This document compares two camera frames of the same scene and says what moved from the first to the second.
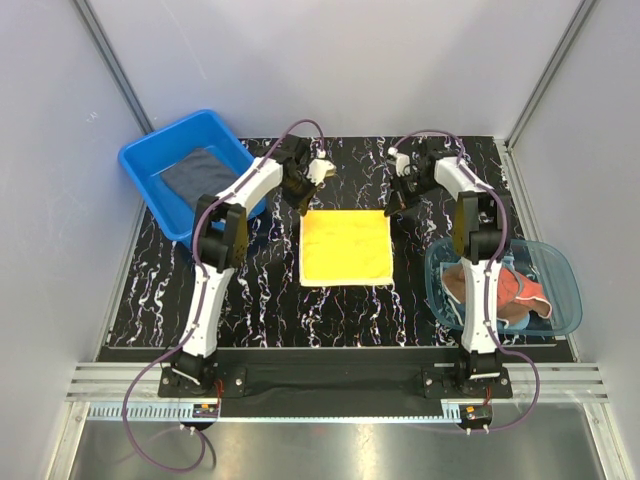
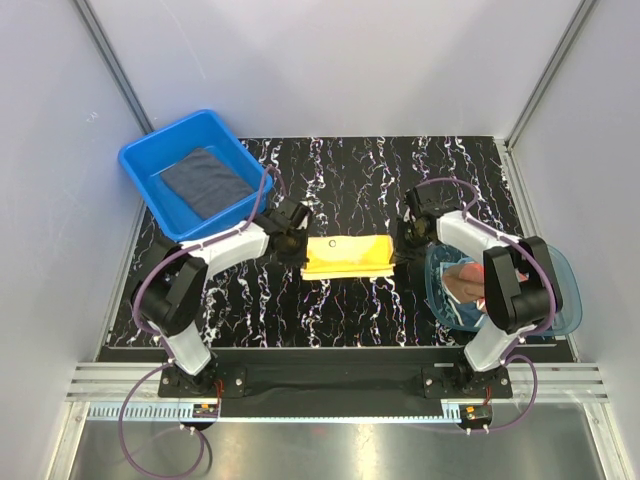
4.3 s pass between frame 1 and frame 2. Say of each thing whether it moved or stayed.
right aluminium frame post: stayed
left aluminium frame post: stayed
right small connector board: stayed
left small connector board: stayed
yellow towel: moved
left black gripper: moved
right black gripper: moved
